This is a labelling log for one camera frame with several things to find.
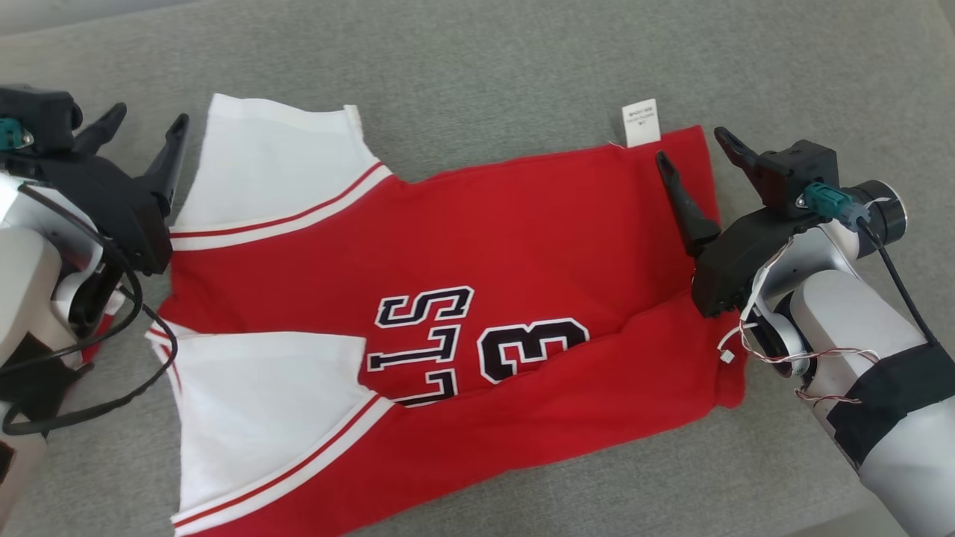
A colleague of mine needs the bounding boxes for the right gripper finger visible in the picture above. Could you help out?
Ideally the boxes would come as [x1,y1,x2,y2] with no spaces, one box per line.
[714,127,769,198]
[655,151,723,258]

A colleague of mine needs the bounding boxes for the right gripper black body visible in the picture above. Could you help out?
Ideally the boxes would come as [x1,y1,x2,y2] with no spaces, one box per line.
[692,213,821,318]

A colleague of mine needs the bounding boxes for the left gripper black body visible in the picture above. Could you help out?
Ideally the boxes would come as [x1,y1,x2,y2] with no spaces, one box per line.
[15,153,174,275]

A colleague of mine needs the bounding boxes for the right arm thin red-white wires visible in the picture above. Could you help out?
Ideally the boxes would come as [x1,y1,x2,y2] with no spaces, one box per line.
[716,237,883,408]

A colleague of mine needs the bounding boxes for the red Bulls jersey shirt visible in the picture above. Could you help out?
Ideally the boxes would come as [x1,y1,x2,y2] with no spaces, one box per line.
[145,93,749,537]

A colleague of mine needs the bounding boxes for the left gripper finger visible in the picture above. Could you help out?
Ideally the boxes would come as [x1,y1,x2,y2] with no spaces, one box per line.
[140,113,190,217]
[71,103,128,157]

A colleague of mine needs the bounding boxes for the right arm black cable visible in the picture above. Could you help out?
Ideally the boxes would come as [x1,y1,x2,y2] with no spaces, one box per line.
[857,215,942,345]

